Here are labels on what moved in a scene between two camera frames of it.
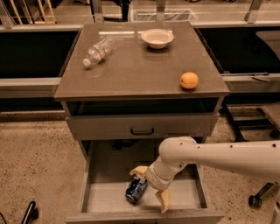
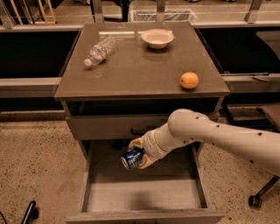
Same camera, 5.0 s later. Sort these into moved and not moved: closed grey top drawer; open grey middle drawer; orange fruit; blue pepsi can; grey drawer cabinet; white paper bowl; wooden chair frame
Moved: blue pepsi can
Not moved: closed grey top drawer; open grey middle drawer; grey drawer cabinet; wooden chair frame; white paper bowl; orange fruit
